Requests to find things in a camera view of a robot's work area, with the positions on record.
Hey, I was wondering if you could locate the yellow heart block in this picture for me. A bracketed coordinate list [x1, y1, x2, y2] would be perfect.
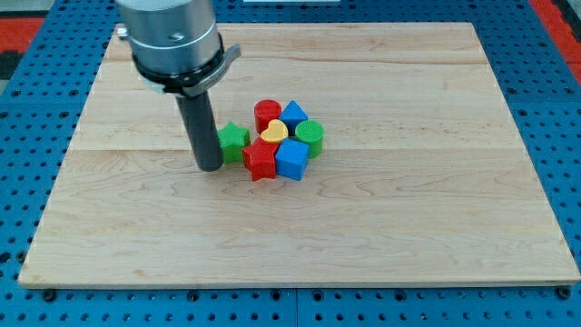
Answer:
[261, 119, 289, 144]

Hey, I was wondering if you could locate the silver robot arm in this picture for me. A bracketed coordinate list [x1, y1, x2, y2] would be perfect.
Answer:
[115, 0, 241, 97]

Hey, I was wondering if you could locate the red star block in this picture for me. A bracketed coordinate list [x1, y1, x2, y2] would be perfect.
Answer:
[242, 137, 279, 182]

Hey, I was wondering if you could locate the green cylinder block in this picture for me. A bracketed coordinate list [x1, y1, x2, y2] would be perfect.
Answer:
[295, 120, 324, 158]

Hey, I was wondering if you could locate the green star block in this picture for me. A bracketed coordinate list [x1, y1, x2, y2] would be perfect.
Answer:
[218, 122, 250, 164]

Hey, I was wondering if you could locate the blue triangle block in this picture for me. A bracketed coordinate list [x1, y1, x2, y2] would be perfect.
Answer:
[279, 100, 309, 136]

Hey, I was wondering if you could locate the light wooden board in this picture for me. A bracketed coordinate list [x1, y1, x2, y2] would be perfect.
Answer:
[18, 23, 580, 289]

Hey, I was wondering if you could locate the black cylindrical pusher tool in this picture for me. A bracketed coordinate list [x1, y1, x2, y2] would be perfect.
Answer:
[176, 92, 223, 172]

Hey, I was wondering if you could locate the blue cube block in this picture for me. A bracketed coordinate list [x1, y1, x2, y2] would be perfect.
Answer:
[275, 139, 310, 181]

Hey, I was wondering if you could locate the red cylinder block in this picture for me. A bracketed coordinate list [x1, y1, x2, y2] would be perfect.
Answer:
[254, 99, 281, 134]

